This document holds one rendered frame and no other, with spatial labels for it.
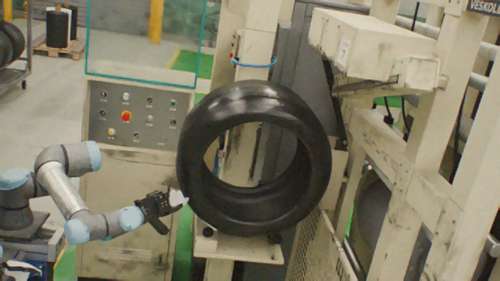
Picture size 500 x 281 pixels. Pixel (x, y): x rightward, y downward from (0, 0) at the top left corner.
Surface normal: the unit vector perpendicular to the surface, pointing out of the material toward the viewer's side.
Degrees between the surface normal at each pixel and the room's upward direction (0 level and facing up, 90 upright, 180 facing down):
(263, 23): 90
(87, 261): 90
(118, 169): 90
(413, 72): 72
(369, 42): 90
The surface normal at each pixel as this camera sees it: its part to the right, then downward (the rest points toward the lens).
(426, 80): 0.12, 0.05
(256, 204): -0.05, -0.56
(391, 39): 0.07, 0.36
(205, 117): -0.43, -0.27
